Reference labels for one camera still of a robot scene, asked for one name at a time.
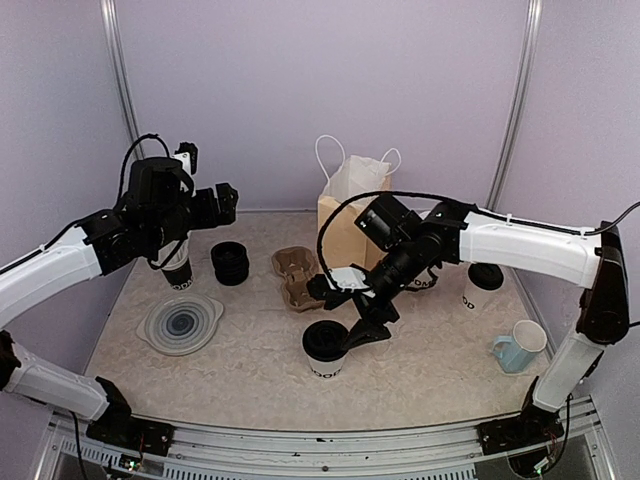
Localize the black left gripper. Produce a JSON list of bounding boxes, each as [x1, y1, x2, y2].
[[148, 180, 237, 250]]

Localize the black coffee cup lid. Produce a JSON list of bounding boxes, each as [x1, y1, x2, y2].
[[302, 320, 348, 362], [467, 263, 504, 291]]

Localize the white paper coffee cup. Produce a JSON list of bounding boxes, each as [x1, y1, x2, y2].
[[462, 280, 499, 312], [307, 350, 347, 379]]

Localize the brown cardboard cup carrier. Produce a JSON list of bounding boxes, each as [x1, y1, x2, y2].
[[271, 246, 324, 312]]

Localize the brown paper takeout bag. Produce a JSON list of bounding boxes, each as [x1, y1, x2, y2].
[[314, 134, 402, 270]]

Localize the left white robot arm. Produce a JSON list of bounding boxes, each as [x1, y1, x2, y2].
[[1, 154, 239, 445]]

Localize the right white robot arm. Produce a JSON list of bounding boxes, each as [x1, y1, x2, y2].
[[307, 191, 631, 444]]

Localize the black cup holding straws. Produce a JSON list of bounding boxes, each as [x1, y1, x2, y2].
[[161, 257, 193, 291]]

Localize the stack of black cup lids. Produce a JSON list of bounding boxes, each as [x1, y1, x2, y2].
[[210, 241, 250, 286]]

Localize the stack of white paper cups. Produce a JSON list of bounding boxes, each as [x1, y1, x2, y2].
[[407, 212, 441, 294]]

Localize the light blue mug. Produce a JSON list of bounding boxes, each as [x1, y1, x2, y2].
[[491, 320, 547, 374]]

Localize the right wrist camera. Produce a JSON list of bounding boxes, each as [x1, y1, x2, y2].
[[327, 267, 374, 297]]

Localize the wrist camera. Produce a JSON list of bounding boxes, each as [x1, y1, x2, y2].
[[172, 142, 198, 176], [327, 267, 374, 297]]

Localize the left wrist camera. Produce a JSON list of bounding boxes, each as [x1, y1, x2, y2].
[[172, 142, 198, 176]]

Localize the aluminium front frame rail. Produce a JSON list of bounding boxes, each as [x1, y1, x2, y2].
[[30, 397, 620, 479]]

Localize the left aluminium corner post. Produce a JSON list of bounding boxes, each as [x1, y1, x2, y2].
[[100, 0, 140, 142]]

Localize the aluminium corner post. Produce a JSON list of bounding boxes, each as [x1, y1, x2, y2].
[[100, 0, 140, 142], [486, 0, 543, 210]]

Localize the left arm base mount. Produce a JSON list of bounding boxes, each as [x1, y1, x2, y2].
[[86, 377, 175, 457]]

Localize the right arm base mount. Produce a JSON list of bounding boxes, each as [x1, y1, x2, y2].
[[477, 387, 565, 455]]

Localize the right aluminium corner post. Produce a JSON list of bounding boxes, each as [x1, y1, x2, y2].
[[486, 0, 543, 210]]

